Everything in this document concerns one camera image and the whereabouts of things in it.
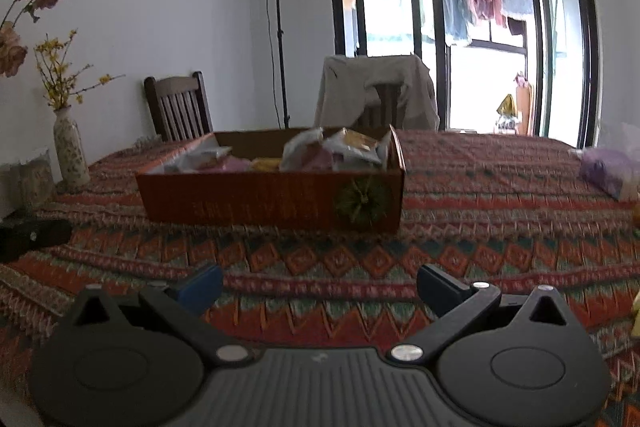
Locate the yellow bag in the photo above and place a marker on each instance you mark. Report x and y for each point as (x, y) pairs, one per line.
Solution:
(507, 104)

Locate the pink snack packet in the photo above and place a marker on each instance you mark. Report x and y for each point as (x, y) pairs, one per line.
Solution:
(235, 164)
(320, 161)

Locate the floral ceramic vase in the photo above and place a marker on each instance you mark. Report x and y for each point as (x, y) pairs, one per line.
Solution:
(70, 152)

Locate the clear plastic food container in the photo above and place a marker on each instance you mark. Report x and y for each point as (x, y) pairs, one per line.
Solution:
(30, 182)

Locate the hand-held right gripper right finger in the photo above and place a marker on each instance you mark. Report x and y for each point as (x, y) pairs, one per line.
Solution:
(436, 288)

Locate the pale crinkled snack packet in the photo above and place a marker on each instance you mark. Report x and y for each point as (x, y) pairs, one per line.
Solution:
(200, 157)

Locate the dark wooden chair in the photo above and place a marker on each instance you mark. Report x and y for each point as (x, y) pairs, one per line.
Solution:
(175, 89)

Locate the red patterned tablecloth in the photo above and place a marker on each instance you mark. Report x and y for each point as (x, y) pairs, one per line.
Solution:
(350, 247)

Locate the yellow orange snack packet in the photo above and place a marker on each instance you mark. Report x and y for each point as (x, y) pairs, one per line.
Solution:
(357, 142)

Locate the purple tissue pack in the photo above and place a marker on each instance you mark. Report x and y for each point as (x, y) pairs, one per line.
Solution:
(610, 169)

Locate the yellow flower branches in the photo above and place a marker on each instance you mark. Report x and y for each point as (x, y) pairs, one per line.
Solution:
(60, 72)

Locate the beige jacket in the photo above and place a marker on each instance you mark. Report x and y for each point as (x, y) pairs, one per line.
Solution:
(345, 87)

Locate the black-framed sliding glass door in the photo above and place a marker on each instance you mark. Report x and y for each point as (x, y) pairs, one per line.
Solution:
(565, 97)

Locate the white snack packet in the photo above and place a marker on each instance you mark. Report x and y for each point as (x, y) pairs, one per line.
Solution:
(300, 144)

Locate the dark hanging cloth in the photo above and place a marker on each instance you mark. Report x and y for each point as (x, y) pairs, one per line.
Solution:
(517, 27)

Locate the orange cardboard box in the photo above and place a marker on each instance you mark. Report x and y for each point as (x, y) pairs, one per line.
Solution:
(250, 202)

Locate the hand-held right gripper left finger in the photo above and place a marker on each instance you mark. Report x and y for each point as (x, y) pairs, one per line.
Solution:
(202, 288)

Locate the jacket-draped wooden chair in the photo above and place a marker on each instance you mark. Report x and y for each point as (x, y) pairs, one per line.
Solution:
(385, 102)

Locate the black metal rail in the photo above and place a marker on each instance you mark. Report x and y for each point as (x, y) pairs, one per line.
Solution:
(500, 45)

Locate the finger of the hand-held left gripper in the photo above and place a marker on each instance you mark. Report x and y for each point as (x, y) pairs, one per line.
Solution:
(35, 234)

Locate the leaning wooden board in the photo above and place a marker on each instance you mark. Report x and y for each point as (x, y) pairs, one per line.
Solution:
(524, 107)

